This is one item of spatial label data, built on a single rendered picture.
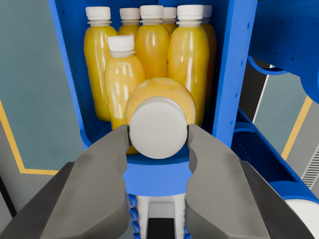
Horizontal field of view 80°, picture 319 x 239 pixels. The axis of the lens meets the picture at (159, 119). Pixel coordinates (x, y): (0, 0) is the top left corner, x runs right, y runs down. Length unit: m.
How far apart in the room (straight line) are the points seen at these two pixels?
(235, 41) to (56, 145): 1.89
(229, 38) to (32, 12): 1.53
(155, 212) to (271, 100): 1.31
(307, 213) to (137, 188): 0.60
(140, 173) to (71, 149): 1.72
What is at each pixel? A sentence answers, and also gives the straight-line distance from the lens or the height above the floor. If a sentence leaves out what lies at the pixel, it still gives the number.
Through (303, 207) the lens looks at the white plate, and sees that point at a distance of 0.75.
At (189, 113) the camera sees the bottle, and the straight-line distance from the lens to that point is 0.16.
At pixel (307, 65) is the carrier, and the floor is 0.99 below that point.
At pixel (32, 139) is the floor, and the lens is 2.08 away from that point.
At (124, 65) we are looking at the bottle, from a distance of 0.30.
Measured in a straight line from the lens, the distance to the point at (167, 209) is 0.77.
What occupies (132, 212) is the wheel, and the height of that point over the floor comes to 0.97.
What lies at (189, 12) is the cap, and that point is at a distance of 0.31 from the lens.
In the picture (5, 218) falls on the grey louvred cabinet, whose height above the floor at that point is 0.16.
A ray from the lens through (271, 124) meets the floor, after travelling 1.87.
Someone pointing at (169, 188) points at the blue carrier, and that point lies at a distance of 0.29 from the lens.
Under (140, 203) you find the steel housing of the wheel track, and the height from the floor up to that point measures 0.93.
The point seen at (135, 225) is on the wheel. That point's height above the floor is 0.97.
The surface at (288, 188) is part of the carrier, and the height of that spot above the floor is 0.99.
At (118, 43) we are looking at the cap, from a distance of 0.30.
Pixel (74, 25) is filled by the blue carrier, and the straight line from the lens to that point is 0.38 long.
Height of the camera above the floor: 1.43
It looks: 63 degrees down
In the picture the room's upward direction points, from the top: 177 degrees counter-clockwise
